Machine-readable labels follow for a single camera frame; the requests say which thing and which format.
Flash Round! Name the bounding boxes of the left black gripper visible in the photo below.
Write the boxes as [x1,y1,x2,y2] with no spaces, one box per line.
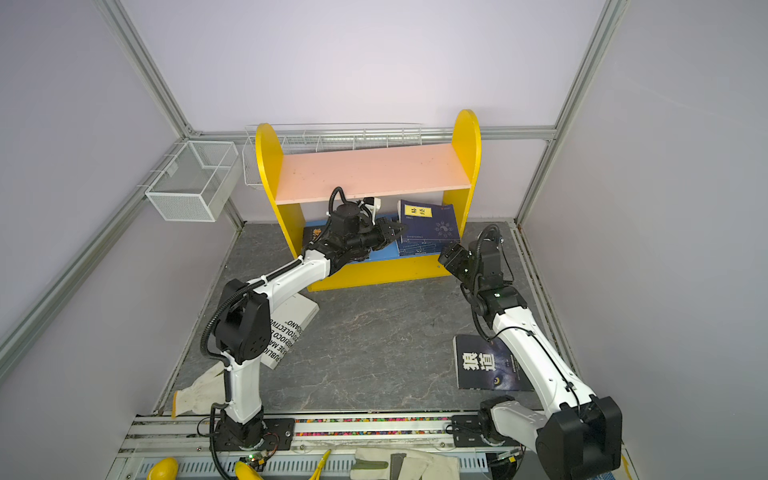
[348,217,408,252]

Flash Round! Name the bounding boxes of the blue book dotted circle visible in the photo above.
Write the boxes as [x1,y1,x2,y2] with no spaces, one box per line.
[398,200,460,243]

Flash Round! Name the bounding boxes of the dark book white characters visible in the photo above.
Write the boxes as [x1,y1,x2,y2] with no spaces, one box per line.
[453,334,533,392]

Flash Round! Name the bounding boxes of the black book yellow title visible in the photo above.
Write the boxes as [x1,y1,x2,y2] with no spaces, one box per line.
[302,224,326,249]

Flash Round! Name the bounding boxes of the blue book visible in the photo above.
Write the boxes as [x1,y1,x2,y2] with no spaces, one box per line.
[397,239,458,257]

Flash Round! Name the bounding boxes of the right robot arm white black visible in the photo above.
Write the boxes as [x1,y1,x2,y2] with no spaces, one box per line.
[438,224,623,479]

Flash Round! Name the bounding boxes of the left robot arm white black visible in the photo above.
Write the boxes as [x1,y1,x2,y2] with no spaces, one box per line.
[199,186,407,450]

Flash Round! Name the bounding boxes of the yellow shelf with coloured boards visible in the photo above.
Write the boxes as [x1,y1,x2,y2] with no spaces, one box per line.
[254,110,482,291]

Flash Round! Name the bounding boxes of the white book black lettering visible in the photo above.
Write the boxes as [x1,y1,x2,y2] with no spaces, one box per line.
[261,294,319,370]

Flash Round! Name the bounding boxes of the white mesh box basket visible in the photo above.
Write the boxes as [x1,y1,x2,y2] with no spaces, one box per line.
[145,140,242,223]

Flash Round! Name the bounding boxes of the white work glove left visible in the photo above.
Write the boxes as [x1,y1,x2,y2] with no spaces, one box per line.
[171,363,226,418]

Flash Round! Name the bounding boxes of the white grey glove front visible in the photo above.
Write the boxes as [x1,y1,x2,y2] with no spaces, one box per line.
[349,448,460,480]

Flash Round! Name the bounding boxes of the yellow thin tool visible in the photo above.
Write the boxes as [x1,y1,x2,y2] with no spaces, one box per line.
[310,450,332,480]

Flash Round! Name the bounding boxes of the yellow round object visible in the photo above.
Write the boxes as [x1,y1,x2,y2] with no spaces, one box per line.
[146,457,179,480]

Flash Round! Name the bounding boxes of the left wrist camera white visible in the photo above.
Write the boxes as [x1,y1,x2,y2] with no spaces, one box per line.
[359,197,382,224]

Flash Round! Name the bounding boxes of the white wire basket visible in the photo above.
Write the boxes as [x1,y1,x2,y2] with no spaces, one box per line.
[272,122,426,155]

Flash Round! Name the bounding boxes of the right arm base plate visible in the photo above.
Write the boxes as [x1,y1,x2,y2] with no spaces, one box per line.
[445,414,494,448]

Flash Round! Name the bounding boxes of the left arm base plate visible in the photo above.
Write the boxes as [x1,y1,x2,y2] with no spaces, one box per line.
[213,417,296,452]

